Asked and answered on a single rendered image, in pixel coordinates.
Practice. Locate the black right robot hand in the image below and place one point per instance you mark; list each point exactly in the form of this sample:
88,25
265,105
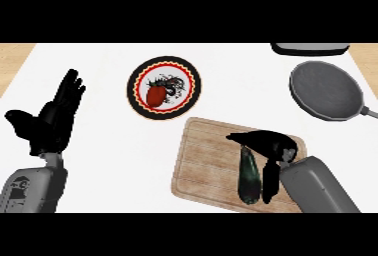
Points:
268,143

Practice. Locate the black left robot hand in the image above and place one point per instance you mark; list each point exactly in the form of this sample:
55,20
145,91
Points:
54,116

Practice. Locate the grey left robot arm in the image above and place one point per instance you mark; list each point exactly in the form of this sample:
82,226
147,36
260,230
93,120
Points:
30,190

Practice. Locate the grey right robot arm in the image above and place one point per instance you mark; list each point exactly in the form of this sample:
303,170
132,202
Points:
318,186

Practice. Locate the dark green eggplant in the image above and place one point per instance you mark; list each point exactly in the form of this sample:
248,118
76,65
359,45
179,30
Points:
248,176

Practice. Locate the wooden cutting board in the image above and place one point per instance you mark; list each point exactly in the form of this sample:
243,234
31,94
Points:
212,163

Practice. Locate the grey frying pan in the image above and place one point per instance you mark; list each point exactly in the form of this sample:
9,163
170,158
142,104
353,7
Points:
327,90

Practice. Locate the black-rimmed patterned plate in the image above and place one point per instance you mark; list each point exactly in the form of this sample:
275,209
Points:
164,87

